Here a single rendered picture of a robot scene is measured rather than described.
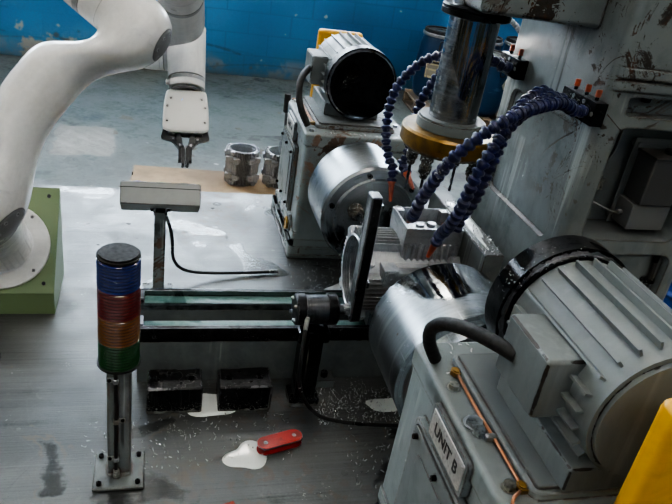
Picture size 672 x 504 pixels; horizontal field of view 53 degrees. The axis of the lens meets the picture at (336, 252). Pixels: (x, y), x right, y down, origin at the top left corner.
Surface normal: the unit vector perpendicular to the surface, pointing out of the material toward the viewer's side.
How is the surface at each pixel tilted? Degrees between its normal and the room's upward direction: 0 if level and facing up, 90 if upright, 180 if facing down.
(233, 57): 90
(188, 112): 53
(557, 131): 90
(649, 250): 90
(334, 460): 0
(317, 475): 0
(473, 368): 0
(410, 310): 47
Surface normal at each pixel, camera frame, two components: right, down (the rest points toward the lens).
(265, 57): 0.22, 0.48
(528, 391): -0.97, -0.03
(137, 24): 0.17, 0.03
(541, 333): 0.14, -0.87
